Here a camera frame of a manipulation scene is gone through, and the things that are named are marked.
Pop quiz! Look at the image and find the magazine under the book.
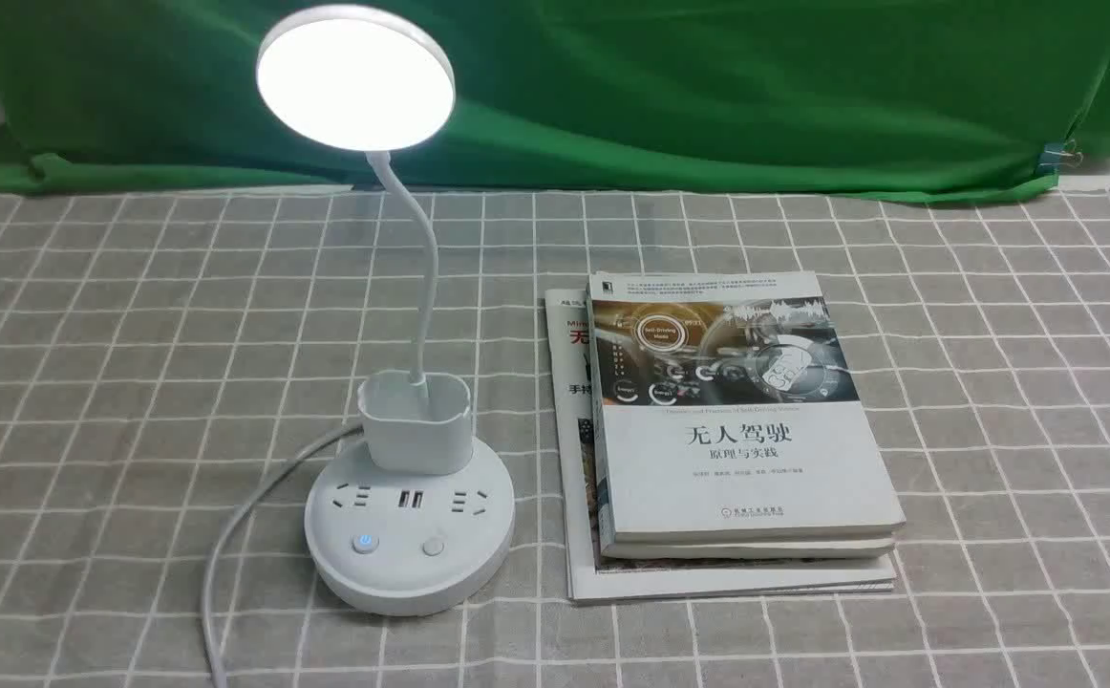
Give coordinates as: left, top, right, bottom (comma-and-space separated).
544, 289, 896, 604

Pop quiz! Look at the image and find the white self-driving textbook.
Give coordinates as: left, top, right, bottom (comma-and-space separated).
587, 271, 907, 559

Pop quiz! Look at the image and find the blue binder clip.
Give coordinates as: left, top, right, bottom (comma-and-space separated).
1035, 139, 1084, 176

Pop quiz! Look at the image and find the grey checked tablecloth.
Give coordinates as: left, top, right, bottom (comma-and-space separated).
0, 192, 1110, 687

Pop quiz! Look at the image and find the white lamp power cable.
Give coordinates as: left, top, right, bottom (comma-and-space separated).
200, 423, 365, 688

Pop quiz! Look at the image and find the green backdrop cloth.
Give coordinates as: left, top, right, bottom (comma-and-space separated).
0, 1, 1110, 204

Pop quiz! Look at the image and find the white desk lamp with base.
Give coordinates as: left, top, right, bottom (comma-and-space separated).
255, 4, 515, 615

